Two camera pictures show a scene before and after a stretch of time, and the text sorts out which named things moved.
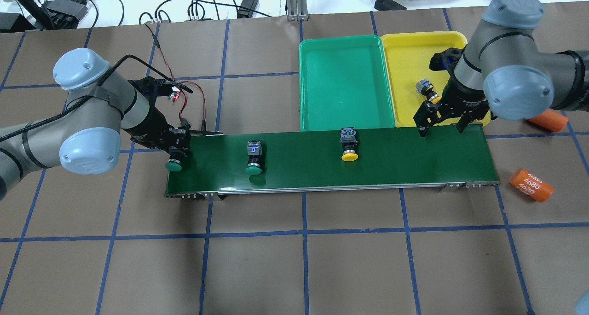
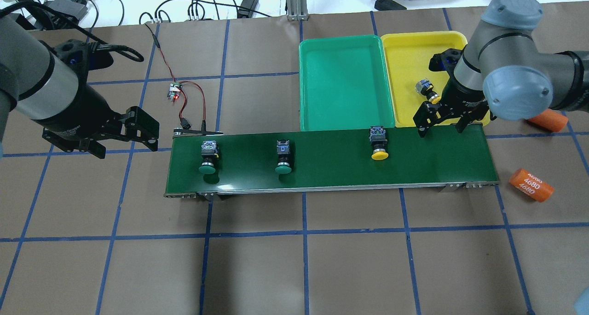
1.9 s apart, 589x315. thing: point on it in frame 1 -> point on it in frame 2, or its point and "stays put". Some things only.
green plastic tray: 343,83 stays put
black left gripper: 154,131 -> 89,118
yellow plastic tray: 408,54 stays put
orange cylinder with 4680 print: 532,185 stays put
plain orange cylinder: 550,120 stays put
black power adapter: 250,1 stays put
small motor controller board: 175,94 stays put
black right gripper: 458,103 stays put
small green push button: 254,157 -> 283,150
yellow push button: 424,87 stays put
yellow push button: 348,140 -> 378,137
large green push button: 173,165 -> 209,152
